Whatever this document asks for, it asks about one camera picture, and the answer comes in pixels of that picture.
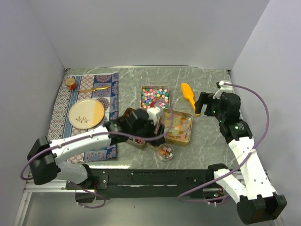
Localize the pink tin of star candies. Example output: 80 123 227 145
141 85 170 109

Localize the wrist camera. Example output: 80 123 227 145
213 81 233 99
146 102 164 125

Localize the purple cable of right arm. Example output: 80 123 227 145
176 81 270 206

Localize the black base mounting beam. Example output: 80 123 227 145
81 164 221 200

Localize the patterned mandala placemat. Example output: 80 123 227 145
39 72 120 164

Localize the orange cup with lid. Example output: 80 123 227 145
65 77 77 90

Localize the round wooden jar lid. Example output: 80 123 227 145
147 144 160 150

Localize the aluminium rail frame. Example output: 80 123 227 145
26 81 287 225

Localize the gold tin of lollipops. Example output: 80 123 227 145
123 107 148 149

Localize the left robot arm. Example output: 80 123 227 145
27 107 165 189

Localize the yellow tin of popsicle candies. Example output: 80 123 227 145
160 109 193 146

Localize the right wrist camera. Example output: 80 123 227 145
213 81 233 99

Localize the yellow plastic scoop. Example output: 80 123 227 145
181 82 196 111

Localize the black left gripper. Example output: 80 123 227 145
130 118 166 147

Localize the yellow round plate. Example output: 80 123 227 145
68 99 105 129

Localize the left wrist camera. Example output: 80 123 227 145
146 102 164 125

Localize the clear glass jar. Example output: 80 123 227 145
157 144 174 162

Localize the gold knife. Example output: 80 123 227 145
78 86 111 93

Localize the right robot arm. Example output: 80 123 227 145
195 92 287 225

